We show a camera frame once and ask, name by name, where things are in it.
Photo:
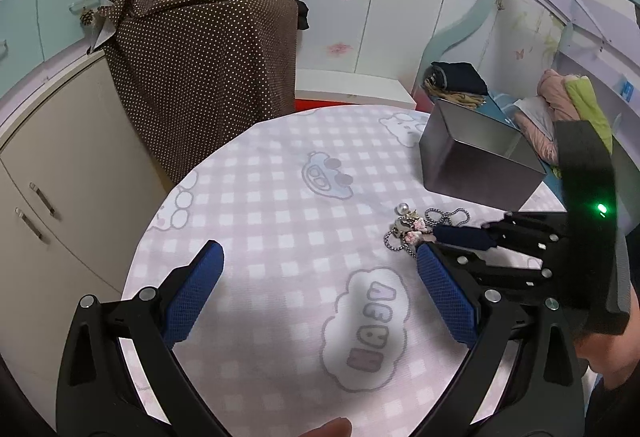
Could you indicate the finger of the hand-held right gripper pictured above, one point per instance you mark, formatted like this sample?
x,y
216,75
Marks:
x,y
515,274
460,237

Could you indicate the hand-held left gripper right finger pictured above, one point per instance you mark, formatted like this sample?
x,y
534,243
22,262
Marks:
x,y
445,289

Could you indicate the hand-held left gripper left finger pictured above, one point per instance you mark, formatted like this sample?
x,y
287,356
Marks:
x,y
197,287

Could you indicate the grey metal tin box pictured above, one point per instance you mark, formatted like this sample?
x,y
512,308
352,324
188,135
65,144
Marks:
x,y
465,172

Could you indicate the person's right forearm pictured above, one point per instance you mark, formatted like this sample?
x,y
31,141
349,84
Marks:
x,y
605,357

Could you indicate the person's left hand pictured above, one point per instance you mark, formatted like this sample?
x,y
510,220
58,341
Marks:
x,y
330,429

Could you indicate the white pearl earring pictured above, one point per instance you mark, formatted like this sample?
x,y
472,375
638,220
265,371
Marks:
x,y
403,208

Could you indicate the white pillow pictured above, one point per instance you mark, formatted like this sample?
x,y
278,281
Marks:
x,y
532,112

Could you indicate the pink and green bedding roll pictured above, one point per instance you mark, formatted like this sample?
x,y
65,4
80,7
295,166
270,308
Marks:
x,y
550,92

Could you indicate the pink checked tablecloth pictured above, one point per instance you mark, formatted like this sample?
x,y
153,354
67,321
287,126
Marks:
x,y
280,217

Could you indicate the tan folded garment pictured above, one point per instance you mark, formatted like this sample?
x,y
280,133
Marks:
x,y
462,99

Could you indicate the dark folded garment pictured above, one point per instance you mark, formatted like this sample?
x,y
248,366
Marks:
x,y
460,77

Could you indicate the beige cabinet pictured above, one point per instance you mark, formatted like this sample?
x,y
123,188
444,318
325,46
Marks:
x,y
65,167

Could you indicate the white step platform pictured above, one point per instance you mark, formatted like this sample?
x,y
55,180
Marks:
x,y
350,89

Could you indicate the brown polka-dot cloth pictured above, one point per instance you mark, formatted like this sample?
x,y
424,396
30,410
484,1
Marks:
x,y
200,67

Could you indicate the pink flower sticker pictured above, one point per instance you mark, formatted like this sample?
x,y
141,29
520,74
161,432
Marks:
x,y
340,49

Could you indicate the black garment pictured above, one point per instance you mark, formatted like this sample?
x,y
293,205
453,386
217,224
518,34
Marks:
x,y
300,12

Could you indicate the pine cone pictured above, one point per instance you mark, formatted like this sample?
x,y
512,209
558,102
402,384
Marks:
x,y
88,17

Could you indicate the light green drawer unit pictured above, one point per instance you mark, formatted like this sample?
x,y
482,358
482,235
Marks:
x,y
55,12

